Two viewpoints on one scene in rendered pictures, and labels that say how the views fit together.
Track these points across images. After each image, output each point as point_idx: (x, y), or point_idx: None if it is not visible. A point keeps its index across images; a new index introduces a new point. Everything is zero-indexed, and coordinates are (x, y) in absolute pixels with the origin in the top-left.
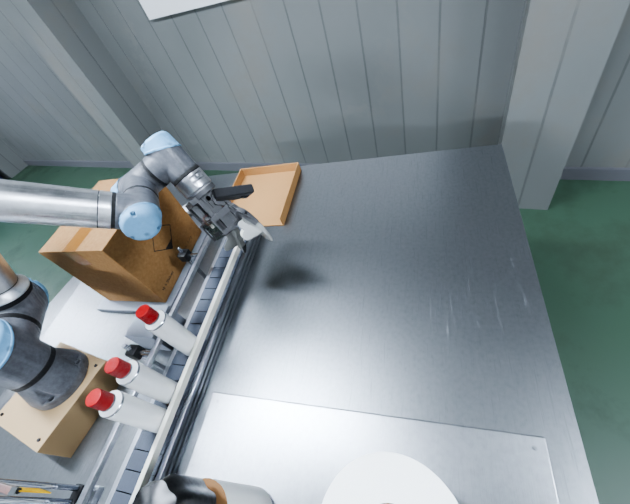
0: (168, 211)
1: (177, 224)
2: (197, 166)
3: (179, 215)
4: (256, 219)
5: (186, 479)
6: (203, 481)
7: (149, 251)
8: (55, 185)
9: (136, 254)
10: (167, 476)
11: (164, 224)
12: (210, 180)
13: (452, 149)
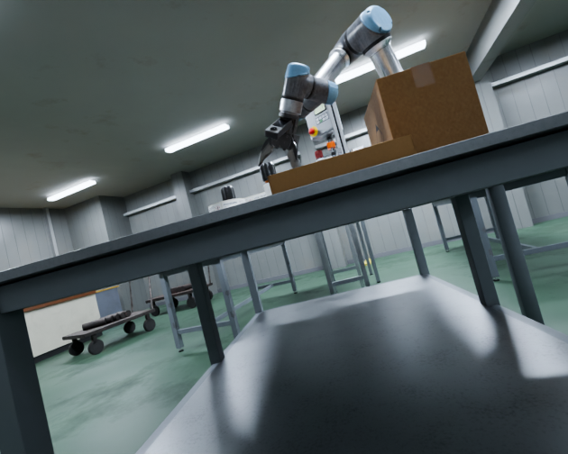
0: (381, 122)
1: (386, 140)
2: (281, 96)
3: (388, 133)
4: (261, 149)
5: (264, 169)
6: (266, 177)
7: (375, 141)
8: (315, 76)
9: (371, 136)
10: (265, 164)
11: (380, 131)
12: (280, 110)
13: None
